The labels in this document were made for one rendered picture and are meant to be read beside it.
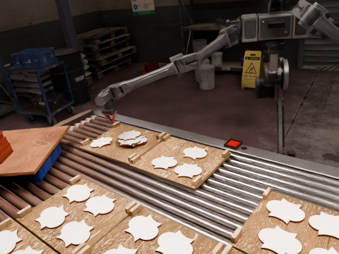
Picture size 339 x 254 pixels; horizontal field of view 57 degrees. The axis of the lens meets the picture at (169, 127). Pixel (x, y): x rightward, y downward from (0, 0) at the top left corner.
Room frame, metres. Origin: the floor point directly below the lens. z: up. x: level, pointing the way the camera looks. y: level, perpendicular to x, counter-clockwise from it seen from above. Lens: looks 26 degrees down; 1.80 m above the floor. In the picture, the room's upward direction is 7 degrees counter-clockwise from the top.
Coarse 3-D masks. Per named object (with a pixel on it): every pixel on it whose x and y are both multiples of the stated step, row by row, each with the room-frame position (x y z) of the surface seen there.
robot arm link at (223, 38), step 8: (224, 32) 1.79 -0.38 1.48; (216, 40) 1.73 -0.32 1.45; (224, 40) 1.75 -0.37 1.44; (208, 48) 1.64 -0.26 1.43; (216, 48) 1.69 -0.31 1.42; (224, 48) 1.80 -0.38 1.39; (184, 56) 1.59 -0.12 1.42; (192, 56) 1.56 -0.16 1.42; (200, 56) 1.58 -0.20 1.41; (208, 56) 1.63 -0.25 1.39; (184, 64) 1.58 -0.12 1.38; (192, 64) 1.56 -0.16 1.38; (200, 64) 1.56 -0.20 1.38; (184, 72) 1.58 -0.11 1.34
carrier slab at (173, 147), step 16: (160, 144) 1.57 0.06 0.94; (176, 144) 1.55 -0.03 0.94; (192, 144) 1.52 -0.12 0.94; (144, 160) 1.41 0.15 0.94; (192, 160) 1.36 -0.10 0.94; (208, 160) 1.34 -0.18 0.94; (224, 160) 1.33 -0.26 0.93; (160, 176) 1.25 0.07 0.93; (176, 176) 1.23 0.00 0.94; (208, 176) 1.22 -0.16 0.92
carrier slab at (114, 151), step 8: (112, 128) 1.87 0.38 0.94; (120, 128) 1.86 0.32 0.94; (128, 128) 1.84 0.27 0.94; (136, 128) 1.83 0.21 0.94; (104, 136) 1.77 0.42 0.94; (112, 136) 1.75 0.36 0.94; (152, 136) 1.68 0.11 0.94; (88, 144) 1.68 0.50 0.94; (112, 144) 1.64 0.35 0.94; (144, 144) 1.59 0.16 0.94; (152, 144) 1.58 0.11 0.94; (96, 152) 1.57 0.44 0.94; (104, 152) 1.56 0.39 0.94; (112, 152) 1.55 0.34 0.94; (120, 152) 1.53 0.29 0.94; (128, 152) 1.52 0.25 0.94; (136, 152) 1.51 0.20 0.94; (144, 152) 1.50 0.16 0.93; (120, 160) 1.45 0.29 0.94
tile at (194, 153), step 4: (188, 148) 1.47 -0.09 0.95; (192, 148) 1.46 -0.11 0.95; (196, 148) 1.46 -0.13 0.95; (184, 152) 1.43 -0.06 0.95; (188, 152) 1.42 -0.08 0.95; (192, 152) 1.42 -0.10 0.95; (196, 152) 1.41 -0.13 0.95; (200, 152) 1.41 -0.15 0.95; (204, 152) 1.40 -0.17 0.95; (184, 156) 1.39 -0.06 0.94; (188, 156) 1.39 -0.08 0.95; (192, 156) 1.38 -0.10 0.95; (196, 156) 1.37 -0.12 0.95; (200, 156) 1.37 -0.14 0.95; (204, 156) 1.37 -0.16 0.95
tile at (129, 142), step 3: (138, 138) 1.62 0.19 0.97; (120, 141) 1.61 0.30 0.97; (123, 141) 1.61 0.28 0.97; (126, 141) 1.60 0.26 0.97; (129, 141) 1.60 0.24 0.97; (132, 141) 1.59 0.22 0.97; (135, 141) 1.59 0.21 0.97; (138, 141) 1.58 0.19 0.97; (120, 144) 1.58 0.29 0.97; (123, 144) 1.58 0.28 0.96; (126, 144) 1.57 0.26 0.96; (129, 144) 1.56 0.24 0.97; (132, 144) 1.57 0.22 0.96; (135, 144) 1.57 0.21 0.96
